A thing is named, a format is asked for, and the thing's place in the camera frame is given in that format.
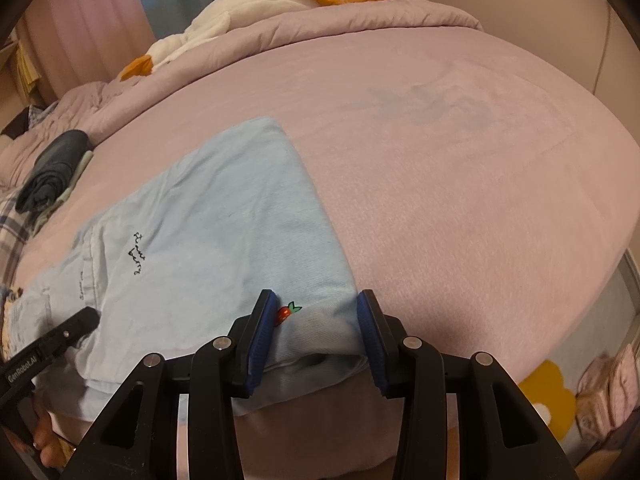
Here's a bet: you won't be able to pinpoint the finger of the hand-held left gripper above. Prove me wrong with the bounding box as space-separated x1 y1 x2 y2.
29 306 101 362

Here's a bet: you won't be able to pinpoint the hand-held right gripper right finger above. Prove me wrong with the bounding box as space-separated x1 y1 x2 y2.
355 288 581 480

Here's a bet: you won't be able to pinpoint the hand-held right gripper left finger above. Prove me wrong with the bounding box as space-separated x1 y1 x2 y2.
60 288 280 480

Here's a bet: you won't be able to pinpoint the light blue strawberry print pants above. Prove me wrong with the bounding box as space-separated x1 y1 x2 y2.
10 116 372 419

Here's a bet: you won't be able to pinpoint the person's left hand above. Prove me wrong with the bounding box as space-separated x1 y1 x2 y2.
30 406 77 469

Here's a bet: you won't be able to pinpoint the beige printed garment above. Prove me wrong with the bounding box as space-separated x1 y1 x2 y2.
0 284 27 362

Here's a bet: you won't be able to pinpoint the plaid pillow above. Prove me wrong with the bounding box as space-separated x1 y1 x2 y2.
0 194 44 292

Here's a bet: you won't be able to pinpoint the folded dark blue jeans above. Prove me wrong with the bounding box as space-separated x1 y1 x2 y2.
15 129 89 214

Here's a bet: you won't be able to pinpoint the folded green garment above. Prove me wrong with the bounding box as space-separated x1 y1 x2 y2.
30 149 95 226

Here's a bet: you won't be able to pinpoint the shaggy rug with yellow flower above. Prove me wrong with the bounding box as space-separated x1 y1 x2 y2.
515 259 640 480

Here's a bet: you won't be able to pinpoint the dark brown cloth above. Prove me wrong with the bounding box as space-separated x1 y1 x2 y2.
0 109 32 139

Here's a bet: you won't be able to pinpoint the blue plaid shirt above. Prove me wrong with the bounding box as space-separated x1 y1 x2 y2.
27 101 60 130

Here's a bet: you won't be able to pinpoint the pink slippers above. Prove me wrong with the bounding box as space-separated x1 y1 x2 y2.
575 342 639 442

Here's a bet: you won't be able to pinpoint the yellow pleated fabric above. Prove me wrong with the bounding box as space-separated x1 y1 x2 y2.
0 40 43 97

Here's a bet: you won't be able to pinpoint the pink curtain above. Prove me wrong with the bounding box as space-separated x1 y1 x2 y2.
19 0 157 97

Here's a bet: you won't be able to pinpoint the lilac quilted duvet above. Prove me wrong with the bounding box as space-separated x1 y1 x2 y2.
0 0 484 187

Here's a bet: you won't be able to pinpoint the white goose plush toy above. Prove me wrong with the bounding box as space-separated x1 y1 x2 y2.
118 0 396 82

